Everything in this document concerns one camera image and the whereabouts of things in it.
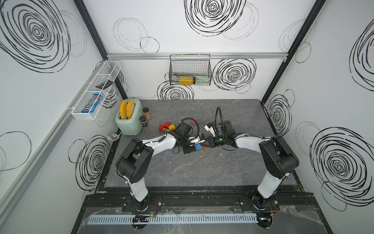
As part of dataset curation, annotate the blue lego brick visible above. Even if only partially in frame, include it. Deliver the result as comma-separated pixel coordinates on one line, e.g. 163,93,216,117
195,144,202,151

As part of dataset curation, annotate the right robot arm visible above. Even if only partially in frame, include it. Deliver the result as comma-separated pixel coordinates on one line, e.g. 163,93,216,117
204,121,300,210

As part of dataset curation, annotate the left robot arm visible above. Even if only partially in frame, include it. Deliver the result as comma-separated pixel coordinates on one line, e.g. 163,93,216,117
116,122,206,203

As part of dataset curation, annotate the red lego brick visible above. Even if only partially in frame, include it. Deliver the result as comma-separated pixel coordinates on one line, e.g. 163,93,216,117
158,122,171,132

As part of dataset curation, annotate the dark pepper jar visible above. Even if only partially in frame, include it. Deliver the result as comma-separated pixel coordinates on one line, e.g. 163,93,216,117
139,116,148,128

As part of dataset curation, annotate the yellow item in basket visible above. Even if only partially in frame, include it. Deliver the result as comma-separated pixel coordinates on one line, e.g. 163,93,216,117
179,76,196,85

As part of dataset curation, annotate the mint green toaster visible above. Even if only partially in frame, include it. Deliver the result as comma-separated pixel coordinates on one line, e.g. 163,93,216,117
116,98,143,136

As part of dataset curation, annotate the yellow toast slice right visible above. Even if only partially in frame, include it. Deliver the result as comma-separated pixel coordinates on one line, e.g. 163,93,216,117
126,99,135,119

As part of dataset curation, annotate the yellow toast slice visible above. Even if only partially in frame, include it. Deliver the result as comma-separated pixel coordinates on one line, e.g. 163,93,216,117
126,99,135,119
120,100,127,120

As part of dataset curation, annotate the yellow toast slice left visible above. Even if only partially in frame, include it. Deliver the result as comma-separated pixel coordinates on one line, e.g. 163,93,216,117
120,100,127,120

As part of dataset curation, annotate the black remote control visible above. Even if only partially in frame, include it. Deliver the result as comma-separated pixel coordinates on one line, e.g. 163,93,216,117
96,80,114,90

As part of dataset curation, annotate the blue candy packet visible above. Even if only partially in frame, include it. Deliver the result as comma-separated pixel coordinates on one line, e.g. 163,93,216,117
81,94,102,113

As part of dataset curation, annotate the black wire wall basket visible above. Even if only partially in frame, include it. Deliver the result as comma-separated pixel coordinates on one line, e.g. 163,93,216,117
168,53,212,86

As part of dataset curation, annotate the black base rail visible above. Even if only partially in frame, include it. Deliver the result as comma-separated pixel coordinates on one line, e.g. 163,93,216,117
81,190,318,212

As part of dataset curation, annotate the white slotted cable duct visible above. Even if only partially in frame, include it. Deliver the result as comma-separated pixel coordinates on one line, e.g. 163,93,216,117
87,213,258,225

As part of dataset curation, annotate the white wire wall shelf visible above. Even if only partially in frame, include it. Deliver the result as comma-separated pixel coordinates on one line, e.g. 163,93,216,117
71,60,121,121

